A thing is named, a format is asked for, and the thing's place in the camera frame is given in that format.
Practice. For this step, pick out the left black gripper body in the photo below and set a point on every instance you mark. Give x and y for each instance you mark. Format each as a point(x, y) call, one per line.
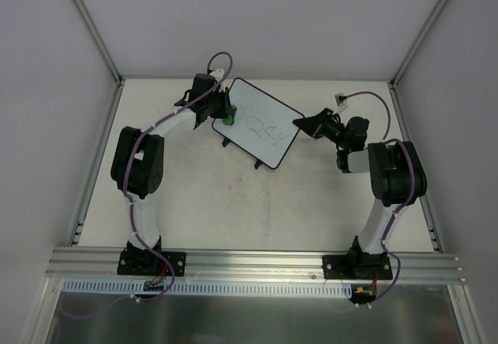
point(219, 105)

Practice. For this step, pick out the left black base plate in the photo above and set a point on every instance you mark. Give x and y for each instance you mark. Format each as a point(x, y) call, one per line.
point(138, 262)

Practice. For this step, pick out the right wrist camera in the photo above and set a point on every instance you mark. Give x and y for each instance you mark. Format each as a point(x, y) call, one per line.
point(341, 102)

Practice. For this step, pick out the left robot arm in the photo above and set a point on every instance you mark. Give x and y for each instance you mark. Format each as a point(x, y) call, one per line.
point(138, 166)

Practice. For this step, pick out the right aluminium frame post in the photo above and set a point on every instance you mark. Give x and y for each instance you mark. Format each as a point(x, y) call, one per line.
point(424, 31)

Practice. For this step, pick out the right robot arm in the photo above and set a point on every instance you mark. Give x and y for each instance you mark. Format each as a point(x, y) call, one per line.
point(397, 179)

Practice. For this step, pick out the green whiteboard eraser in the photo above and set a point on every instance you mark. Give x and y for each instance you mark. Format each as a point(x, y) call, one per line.
point(230, 118)

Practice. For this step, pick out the aluminium frame post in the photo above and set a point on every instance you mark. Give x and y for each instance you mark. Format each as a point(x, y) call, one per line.
point(424, 31)
point(94, 34)

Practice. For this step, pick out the white slotted cable duct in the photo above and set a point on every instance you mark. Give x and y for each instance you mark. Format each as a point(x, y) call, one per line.
point(183, 287)

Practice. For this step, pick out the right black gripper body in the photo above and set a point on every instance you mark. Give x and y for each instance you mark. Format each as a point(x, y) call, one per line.
point(321, 123)

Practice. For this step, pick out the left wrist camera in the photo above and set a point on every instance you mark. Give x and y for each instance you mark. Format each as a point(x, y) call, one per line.
point(220, 76)

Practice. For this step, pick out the aluminium mounting rail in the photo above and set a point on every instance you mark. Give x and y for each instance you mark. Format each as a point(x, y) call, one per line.
point(253, 266)

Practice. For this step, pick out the small black-framed whiteboard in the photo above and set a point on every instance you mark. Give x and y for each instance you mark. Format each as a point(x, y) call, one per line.
point(262, 125)

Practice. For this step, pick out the left aluminium frame post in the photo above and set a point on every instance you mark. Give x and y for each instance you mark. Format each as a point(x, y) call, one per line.
point(94, 34)

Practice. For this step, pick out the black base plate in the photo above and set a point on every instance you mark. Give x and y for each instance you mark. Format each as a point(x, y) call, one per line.
point(357, 267)
point(138, 262)

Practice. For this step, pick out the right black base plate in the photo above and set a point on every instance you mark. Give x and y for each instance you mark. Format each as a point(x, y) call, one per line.
point(357, 267)

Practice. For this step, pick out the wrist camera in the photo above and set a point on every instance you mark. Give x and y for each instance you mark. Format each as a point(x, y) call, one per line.
point(341, 102)
point(220, 76)

